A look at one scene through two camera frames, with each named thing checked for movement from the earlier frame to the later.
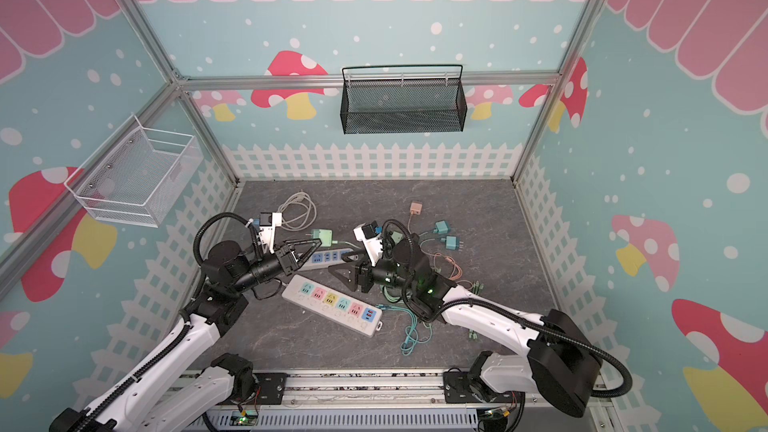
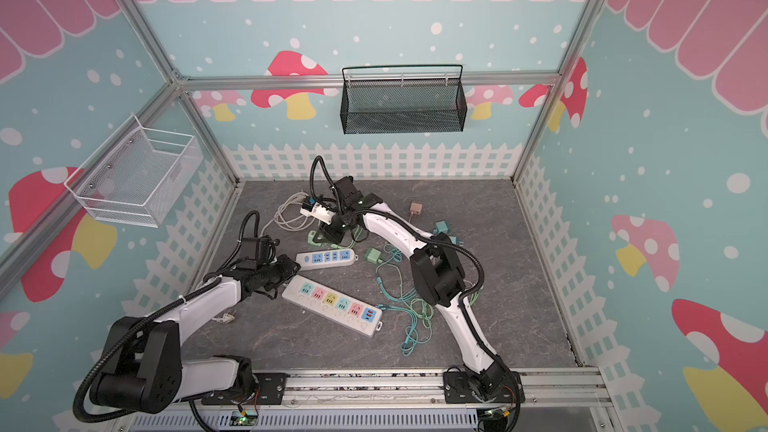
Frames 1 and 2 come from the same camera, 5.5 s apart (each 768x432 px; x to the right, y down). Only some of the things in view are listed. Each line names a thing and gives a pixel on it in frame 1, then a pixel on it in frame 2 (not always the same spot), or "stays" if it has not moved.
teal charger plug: x=441 y=227 stays
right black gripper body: x=363 y=275 to x=335 y=226
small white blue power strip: x=325 y=258 stays
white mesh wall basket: x=136 y=177 stays
